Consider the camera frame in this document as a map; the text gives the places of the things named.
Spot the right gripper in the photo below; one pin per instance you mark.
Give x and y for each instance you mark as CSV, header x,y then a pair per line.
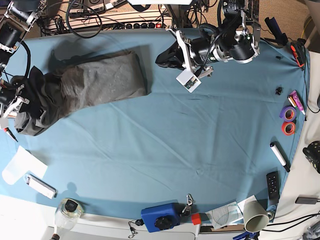
x,y
29,88

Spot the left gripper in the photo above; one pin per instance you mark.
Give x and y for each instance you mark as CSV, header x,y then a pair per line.
x,y
173,57

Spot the dark grey T-shirt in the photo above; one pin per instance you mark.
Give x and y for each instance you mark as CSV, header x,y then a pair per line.
x,y
84,82

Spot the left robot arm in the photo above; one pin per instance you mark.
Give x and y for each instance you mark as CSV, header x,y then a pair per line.
x,y
236,37

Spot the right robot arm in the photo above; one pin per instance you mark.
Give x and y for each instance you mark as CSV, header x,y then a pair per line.
x,y
19,18

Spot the power strip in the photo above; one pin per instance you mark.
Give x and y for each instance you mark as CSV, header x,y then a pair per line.
x,y
138,25

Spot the translucent plastic cup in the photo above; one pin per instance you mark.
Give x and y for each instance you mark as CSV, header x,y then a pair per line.
x,y
11,174

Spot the white paper sheet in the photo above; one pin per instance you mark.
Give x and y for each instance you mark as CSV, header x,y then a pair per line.
x,y
37,165

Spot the white rectangular device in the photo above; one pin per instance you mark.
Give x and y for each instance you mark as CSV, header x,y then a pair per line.
x,y
40,186

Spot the blue table cloth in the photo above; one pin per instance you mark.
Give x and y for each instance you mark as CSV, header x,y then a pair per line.
x,y
121,157

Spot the blue black clamp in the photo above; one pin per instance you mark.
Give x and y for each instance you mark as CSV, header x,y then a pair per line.
x,y
280,38

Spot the small black clip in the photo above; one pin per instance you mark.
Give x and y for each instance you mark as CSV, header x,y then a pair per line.
x,y
278,91

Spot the glass bottle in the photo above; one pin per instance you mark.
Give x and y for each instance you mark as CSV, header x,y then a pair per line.
x,y
66,217

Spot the purple tape roll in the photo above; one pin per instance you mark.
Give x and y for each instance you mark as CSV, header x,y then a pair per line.
x,y
288,113

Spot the orange black clamp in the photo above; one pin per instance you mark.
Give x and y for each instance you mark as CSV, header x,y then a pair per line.
x,y
298,52

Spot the small battery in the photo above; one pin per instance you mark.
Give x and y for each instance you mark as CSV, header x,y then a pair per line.
x,y
292,101

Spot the purple glue tube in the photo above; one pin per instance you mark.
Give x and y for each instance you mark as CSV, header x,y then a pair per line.
x,y
297,101

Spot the red tape roll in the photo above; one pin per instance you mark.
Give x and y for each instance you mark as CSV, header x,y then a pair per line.
x,y
288,128

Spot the silver carabiner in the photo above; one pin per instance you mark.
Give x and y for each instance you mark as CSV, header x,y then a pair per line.
x,y
189,199

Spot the black remote control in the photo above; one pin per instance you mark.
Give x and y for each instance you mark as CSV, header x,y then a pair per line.
x,y
272,180

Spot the blue box with black knob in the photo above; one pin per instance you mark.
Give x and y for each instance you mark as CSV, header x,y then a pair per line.
x,y
161,217

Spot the red cube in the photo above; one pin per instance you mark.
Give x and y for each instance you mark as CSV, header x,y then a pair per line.
x,y
196,219

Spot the paper sheets with drawing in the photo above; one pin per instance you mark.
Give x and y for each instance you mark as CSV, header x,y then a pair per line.
x,y
228,214

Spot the black dotted object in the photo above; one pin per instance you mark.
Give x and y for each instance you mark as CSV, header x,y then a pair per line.
x,y
312,154

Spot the grey-green mug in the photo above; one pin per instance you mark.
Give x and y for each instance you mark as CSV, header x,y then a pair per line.
x,y
255,217

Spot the red handled tool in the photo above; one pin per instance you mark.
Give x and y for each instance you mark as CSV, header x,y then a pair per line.
x,y
10,134

